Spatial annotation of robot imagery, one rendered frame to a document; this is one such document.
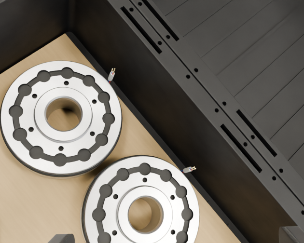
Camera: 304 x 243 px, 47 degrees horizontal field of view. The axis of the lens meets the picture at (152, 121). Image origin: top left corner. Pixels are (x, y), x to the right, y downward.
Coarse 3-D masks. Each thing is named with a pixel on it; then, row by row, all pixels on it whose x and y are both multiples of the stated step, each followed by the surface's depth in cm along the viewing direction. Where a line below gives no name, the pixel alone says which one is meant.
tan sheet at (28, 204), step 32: (32, 64) 33; (0, 96) 32; (64, 128) 33; (128, 128) 34; (0, 160) 31; (0, 192) 30; (32, 192) 31; (64, 192) 31; (0, 224) 29; (32, 224) 30; (64, 224) 31; (224, 224) 34
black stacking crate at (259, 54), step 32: (160, 0) 39; (192, 0) 40; (224, 0) 41; (256, 0) 42; (288, 0) 44; (192, 32) 39; (224, 32) 40; (256, 32) 41; (288, 32) 42; (224, 64) 39; (256, 64) 40; (288, 64) 41; (256, 96) 39; (288, 96) 40; (288, 128) 39; (288, 160) 38
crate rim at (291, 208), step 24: (0, 0) 24; (120, 0) 26; (144, 24) 26; (144, 48) 26; (168, 48) 26; (168, 72) 26; (192, 96) 26; (216, 120) 26; (240, 144) 26; (264, 168) 26; (264, 192) 26; (288, 192) 26; (288, 216) 26
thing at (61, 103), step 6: (54, 102) 30; (60, 102) 31; (66, 102) 31; (72, 102) 30; (48, 108) 30; (54, 108) 32; (66, 108) 33; (72, 108) 32; (78, 108) 31; (48, 114) 32; (78, 114) 32
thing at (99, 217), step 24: (120, 168) 30; (144, 168) 31; (168, 168) 31; (96, 192) 29; (120, 192) 29; (168, 192) 30; (192, 192) 31; (96, 216) 29; (192, 216) 31; (96, 240) 28; (120, 240) 28; (168, 240) 29; (192, 240) 30
